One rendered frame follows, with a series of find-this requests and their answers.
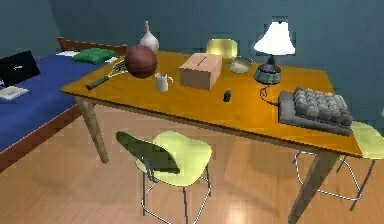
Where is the orange wooden dining table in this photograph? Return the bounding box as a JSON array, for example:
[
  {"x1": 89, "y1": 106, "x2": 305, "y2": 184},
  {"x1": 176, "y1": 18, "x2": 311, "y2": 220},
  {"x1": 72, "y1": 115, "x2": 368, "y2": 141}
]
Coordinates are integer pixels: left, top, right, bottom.
[{"x1": 60, "y1": 50, "x2": 364, "y2": 224}]

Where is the cardboard box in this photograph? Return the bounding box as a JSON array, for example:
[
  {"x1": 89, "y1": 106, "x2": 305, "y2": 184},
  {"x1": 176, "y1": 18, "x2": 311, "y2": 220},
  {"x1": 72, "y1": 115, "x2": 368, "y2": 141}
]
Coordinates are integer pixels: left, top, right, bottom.
[{"x1": 178, "y1": 52, "x2": 223, "y2": 91}]

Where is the white mug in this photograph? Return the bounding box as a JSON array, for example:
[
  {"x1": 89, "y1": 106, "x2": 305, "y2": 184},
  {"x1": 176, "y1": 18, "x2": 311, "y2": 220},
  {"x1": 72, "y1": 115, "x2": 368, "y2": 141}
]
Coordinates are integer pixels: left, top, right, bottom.
[{"x1": 154, "y1": 72, "x2": 174, "y2": 93}]

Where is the yellow green chair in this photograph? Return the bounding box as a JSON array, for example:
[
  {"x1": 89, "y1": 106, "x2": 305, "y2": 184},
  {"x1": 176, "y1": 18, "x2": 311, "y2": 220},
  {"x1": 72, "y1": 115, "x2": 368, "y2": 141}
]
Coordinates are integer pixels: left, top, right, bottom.
[
  {"x1": 293, "y1": 120, "x2": 384, "y2": 212},
  {"x1": 205, "y1": 38, "x2": 239, "y2": 61},
  {"x1": 115, "y1": 130, "x2": 213, "y2": 224}
]

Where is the grey bowl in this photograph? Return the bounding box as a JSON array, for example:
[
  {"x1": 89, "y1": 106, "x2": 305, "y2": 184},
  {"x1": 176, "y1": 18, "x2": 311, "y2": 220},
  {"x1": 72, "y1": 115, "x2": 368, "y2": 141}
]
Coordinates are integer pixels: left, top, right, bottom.
[{"x1": 228, "y1": 57, "x2": 254, "y2": 75}]

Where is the brown basketball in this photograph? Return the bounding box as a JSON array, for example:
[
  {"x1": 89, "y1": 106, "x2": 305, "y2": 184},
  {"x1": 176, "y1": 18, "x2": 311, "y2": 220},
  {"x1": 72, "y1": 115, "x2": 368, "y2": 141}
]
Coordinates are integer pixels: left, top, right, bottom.
[{"x1": 124, "y1": 45, "x2": 159, "y2": 80}]

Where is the white vase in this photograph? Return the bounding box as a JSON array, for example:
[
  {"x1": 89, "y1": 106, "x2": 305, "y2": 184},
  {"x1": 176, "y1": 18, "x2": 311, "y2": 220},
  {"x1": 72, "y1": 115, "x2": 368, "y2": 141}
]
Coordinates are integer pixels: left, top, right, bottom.
[{"x1": 139, "y1": 20, "x2": 160, "y2": 54}]

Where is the tennis racket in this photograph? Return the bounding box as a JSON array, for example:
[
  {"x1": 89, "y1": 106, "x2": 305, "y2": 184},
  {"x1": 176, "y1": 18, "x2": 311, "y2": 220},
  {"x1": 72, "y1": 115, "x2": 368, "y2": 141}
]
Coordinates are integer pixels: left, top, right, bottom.
[{"x1": 86, "y1": 58, "x2": 129, "y2": 91}]

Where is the white shade table lamp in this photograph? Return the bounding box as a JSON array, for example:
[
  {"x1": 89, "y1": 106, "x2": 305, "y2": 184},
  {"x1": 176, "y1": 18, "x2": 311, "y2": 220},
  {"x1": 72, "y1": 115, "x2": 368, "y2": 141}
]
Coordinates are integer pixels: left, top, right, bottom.
[{"x1": 253, "y1": 21, "x2": 297, "y2": 85}]

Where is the green pillow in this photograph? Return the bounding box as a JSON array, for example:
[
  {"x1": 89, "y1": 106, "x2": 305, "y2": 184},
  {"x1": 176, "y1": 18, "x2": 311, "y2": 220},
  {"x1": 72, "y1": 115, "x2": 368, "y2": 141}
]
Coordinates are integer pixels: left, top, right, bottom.
[{"x1": 71, "y1": 48, "x2": 118, "y2": 66}]

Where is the grey egg carton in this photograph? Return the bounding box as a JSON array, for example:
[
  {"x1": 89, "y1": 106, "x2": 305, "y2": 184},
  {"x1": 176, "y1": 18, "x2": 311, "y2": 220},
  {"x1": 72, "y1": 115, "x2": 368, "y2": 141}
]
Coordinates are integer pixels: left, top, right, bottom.
[{"x1": 278, "y1": 87, "x2": 354, "y2": 137}]

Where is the blue bed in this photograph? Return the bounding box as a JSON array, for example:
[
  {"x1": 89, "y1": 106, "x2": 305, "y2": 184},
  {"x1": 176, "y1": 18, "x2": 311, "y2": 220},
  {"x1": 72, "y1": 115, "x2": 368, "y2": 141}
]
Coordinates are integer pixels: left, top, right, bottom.
[{"x1": 0, "y1": 36, "x2": 129, "y2": 174}]

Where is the black laptop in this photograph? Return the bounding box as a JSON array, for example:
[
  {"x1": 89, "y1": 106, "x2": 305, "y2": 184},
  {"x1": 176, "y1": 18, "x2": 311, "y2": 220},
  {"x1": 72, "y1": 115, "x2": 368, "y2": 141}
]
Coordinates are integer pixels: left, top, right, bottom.
[{"x1": 0, "y1": 50, "x2": 42, "y2": 101}]

